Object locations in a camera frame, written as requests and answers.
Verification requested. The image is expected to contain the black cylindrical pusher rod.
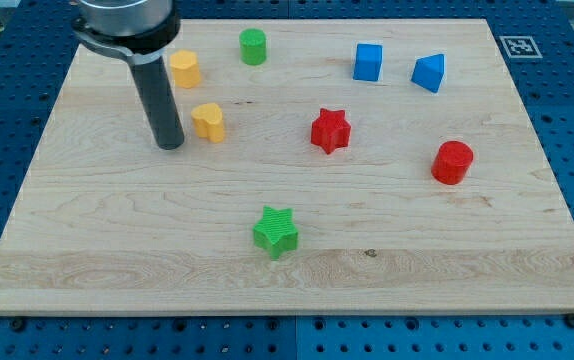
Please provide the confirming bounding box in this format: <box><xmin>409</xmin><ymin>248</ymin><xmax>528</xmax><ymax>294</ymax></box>
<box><xmin>130</xmin><ymin>57</ymin><xmax>185</xmax><ymax>150</ymax></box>

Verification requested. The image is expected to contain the white fiducial marker tag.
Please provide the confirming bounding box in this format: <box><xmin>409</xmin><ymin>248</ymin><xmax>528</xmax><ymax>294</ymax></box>
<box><xmin>499</xmin><ymin>35</ymin><xmax>542</xmax><ymax>59</ymax></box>

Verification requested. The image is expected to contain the blue triangular prism block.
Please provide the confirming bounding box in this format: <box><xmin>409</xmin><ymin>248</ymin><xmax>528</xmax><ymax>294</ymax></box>
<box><xmin>411</xmin><ymin>54</ymin><xmax>445</xmax><ymax>93</ymax></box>

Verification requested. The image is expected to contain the green star block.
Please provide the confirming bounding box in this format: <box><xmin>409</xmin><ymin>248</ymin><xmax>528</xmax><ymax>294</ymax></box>
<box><xmin>252</xmin><ymin>206</ymin><xmax>299</xmax><ymax>260</ymax></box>

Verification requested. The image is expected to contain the yellow heart block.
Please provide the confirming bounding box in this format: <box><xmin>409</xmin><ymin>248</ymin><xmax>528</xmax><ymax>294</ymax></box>
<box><xmin>190</xmin><ymin>103</ymin><xmax>225</xmax><ymax>143</ymax></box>

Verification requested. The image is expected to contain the blue cube block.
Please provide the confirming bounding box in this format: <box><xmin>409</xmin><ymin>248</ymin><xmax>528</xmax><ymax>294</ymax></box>
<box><xmin>353</xmin><ymin>43</ymin><xmax>383</xmax><ymax>82</ymax></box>

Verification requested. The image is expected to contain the red star block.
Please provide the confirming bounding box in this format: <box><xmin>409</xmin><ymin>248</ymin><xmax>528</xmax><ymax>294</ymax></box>
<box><xmin>310</xmin><ymin>108</ymin><xmax>351</xmax><ymax>154</ymax></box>

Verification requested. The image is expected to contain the red cylinder block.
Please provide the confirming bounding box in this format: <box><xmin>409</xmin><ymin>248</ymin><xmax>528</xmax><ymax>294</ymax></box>
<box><xmin>431</xmin><ymin>140</ymin><xmax>474</xmax><ymax>185</ymax></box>

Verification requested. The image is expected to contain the yellow hexagon block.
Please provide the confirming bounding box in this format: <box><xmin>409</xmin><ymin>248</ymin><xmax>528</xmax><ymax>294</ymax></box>
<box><xmin>169</xmin><ymin>50</ymin><xmax>202</xmax><ymax>89</ymax></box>

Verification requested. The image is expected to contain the green cylinder block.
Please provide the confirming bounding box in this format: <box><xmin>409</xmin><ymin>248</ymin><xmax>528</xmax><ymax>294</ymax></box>
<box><xmin>239</xmin><ymin>28</ymin><xmax>267</xmax><ymax>66</ymax></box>

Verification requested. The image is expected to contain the wooden board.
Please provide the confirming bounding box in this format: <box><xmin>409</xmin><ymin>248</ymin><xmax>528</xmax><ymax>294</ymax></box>
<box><xmin>0</xmin><ymin>19</ymin><xmax>574</xmax><ymax>317</ymax></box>

